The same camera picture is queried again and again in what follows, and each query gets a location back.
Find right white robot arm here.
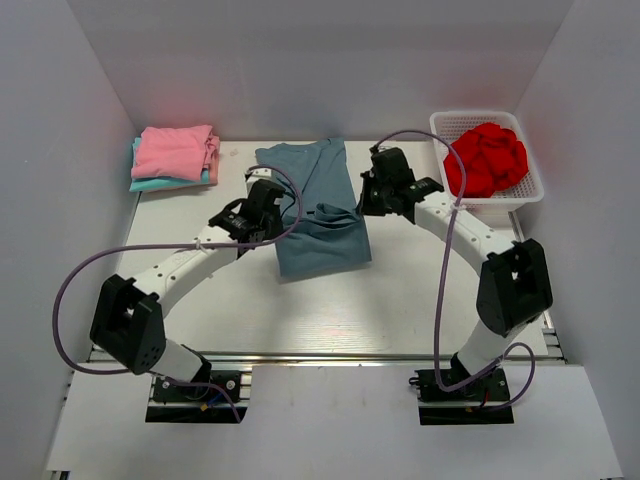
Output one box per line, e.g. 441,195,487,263
358,147,553,399

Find folded teal t-shirt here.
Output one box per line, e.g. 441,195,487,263
129,137,209,192

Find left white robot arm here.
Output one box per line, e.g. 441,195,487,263
90,179,285,399

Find crumpled red t-shirt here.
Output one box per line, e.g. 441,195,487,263
452,122,529,198

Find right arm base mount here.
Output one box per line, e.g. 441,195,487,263
408,368,514,426

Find blue-grey t-shirt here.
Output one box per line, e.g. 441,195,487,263
255,138,372,279

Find aluminium rail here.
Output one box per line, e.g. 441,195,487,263
202,351,435,361

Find white plastic basket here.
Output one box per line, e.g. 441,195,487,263
430,110,544,213

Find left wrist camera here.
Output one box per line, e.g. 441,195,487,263
245,168,272,193

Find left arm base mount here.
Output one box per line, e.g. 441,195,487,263
145,369,251,424

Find folded peach t-shirt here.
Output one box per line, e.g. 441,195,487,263
204,135,220,185

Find folded pink t-shirt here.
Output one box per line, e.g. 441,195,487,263
131,125,220,182

